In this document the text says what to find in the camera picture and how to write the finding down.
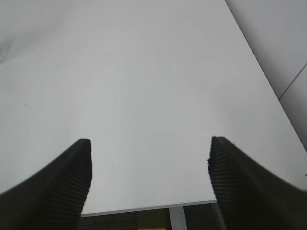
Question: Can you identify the white table leg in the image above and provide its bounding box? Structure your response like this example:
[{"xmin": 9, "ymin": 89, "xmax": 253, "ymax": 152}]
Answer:
[{"xmin": 169, "ymin": 206, "xmax": 188, "ymax": 230}]

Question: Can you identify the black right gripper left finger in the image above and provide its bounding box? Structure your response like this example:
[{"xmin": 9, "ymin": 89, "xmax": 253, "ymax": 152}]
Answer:
[{"xmin": 0, "ymin": 139, "xmax": 93, "ymax": 230}]

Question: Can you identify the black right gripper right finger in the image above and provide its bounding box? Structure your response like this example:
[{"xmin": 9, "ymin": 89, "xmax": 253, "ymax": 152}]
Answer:
[{"xmin": 208, "ymin": 137, "xmax": 307, "ymax": 230}]

